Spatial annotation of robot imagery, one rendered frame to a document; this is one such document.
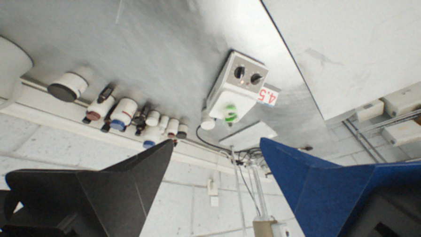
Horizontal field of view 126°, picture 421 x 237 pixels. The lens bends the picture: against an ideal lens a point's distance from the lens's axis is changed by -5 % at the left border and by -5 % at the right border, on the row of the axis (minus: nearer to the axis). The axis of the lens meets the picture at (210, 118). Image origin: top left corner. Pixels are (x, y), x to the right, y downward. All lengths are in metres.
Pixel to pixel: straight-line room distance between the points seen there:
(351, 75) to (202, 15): 0.54
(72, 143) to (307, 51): 0.85
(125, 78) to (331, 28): 0.61
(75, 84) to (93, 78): 0.05
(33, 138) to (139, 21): 0.51
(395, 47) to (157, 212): 1.01
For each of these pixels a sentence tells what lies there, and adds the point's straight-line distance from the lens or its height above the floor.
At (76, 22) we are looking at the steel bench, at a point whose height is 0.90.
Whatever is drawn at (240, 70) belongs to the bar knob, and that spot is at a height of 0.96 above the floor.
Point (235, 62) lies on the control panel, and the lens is 0.36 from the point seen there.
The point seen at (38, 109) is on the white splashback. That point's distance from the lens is 0.69.
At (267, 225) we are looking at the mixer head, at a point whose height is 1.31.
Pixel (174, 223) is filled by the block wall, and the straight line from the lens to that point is 0.72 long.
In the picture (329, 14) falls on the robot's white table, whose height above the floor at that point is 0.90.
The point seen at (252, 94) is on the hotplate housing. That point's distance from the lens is 0.40.
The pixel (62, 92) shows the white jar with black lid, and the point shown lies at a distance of 0.56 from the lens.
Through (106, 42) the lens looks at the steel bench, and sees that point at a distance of 0.46.
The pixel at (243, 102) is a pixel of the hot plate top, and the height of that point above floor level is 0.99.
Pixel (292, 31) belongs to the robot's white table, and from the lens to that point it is 0.43.
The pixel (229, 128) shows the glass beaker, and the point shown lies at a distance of 0.36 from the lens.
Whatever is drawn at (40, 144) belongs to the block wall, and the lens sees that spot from 0.67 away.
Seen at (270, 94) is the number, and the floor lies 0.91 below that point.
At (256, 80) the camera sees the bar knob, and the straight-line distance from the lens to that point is 0.37.
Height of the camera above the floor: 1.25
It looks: 39 degrees down
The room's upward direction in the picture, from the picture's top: 178 degrees clockwise
